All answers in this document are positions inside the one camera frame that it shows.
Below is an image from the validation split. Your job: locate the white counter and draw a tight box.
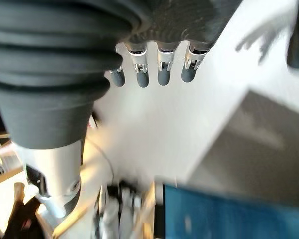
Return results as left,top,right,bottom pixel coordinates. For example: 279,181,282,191
83,0,299,190

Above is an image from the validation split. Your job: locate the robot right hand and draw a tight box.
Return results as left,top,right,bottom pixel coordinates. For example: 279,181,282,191
0,0,243,219

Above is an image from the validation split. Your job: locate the wooden rack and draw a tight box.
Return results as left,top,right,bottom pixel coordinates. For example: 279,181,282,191
0,133,24,189

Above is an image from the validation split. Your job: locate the blue bin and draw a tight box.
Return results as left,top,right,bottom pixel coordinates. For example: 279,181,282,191
163,183,299,239

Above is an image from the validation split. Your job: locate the dark brown object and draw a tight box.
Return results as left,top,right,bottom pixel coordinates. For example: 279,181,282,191
3,183,44,239

